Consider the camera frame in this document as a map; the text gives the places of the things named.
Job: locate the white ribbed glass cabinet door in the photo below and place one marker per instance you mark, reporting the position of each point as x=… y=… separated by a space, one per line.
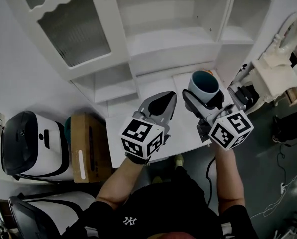
x=113 y=51

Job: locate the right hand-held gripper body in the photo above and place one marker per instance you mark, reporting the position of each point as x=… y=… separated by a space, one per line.
x=232 y=131

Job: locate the black bag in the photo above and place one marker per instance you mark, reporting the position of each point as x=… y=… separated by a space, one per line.
x=292 y=128

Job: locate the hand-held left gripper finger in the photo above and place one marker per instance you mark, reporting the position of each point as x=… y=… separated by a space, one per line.
x=144 y=103
x=169 y=116

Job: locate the orange plastic toy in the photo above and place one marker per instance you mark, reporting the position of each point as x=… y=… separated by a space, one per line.
x=209 y=72

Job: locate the white black rounded appliance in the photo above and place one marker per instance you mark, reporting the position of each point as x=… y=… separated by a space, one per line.
x=56 y=143
x=63 y=203

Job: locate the dark teal container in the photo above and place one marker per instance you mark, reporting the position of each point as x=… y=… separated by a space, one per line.
x=67 y=131

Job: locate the person's left forearm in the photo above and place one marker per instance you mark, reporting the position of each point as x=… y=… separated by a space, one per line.
x=123 y=183

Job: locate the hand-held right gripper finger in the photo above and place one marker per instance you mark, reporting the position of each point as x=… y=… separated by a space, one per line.
x=219 y=99
x=194 y=104

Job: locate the person's right shoe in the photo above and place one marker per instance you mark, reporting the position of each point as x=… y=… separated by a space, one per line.
x=179 y=161

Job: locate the cream vanity table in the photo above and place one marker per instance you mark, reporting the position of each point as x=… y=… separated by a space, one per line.
x=275 y=76

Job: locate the person's left shoe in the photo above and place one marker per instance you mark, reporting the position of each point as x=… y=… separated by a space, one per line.
x=157 y=180

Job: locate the silver suitcase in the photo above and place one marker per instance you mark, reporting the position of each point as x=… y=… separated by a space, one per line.
x=237 y=103

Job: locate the black wristband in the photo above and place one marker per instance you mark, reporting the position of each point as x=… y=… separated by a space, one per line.
x=137 y=159

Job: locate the person's right forearm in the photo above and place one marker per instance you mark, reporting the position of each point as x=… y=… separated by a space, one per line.
x=229 y=178

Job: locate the brown cardboard box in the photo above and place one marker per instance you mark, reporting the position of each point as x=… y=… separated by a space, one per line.
x=88 y=133

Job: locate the person's shoe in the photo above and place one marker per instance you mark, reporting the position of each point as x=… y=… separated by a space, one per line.
x=179 y=161
x=157 y=180

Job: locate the white power strip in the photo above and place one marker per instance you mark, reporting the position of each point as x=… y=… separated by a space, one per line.
x=283 y=188

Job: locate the oval mirror cream frame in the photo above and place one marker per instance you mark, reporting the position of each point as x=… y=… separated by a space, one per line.
x=288 y=47

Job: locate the white wall shelf unit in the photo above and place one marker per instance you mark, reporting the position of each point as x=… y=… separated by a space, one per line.
x=163 y=41

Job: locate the blue-grey ceramic mug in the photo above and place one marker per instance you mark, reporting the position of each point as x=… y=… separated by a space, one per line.
x=203 y=83

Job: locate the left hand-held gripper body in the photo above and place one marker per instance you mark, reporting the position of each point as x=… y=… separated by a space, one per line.
x=138 y=133

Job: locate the small wooden stool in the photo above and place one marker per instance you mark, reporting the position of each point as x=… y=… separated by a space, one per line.
x=293 y=94

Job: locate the person's black t-shirt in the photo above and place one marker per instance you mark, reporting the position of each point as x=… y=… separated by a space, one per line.
x=168 y=208

